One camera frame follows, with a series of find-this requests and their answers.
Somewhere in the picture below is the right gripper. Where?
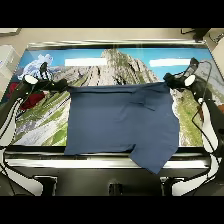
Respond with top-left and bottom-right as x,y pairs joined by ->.
162,72 -> 182,90

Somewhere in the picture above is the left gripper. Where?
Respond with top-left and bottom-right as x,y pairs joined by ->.
50,79 -> 70,94

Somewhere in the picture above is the navy blue T-shirt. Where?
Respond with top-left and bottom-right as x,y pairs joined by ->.
63,81 -> 181,175

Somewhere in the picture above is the red garment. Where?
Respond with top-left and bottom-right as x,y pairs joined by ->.
6,81 -> 47,111

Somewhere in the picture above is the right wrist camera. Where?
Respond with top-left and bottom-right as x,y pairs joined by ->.
185,57 -> 200,76

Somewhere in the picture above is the black cable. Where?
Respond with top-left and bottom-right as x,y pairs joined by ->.
191,59 -> 214,155

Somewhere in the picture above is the silver frame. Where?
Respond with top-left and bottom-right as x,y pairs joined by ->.
0,145 -> 224,197

